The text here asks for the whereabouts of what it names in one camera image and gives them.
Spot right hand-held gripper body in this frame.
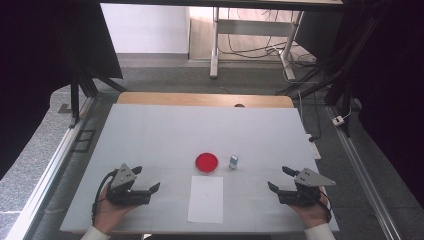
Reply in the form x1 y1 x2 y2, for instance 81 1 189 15
277 167 337 208

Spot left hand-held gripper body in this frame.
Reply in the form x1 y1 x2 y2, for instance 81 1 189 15
105 163 152 207

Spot white paper sheet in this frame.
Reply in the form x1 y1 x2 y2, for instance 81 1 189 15
187 175 224 224

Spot round red ink pad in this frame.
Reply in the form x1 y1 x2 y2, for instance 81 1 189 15
194 152 220 175

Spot person's right hand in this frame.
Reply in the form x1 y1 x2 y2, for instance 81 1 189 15
289 186 331 230

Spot person's left hand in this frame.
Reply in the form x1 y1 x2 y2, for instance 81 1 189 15
94 184 138 235

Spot white table cover board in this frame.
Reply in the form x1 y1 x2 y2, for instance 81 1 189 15
59 103 340 233

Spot black metal stand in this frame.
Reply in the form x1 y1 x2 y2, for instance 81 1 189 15
276 9 384 138
68 66 128 129

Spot wooden table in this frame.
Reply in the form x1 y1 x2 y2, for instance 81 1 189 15
116 91 295 109

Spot black curtain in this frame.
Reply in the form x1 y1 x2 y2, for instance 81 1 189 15
294 0 424 208
0 0 124 181

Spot right hand-held gripper cable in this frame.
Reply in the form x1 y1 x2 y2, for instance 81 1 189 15
319 190 333 223

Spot aluminium floor rail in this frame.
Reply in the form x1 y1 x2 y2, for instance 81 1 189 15
4 96 98 240
325 105 403 240

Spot loose black cables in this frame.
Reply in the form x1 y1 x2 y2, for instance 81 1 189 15
216 8 318 68

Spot white desk frame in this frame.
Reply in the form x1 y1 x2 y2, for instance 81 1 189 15
209 6 305 82

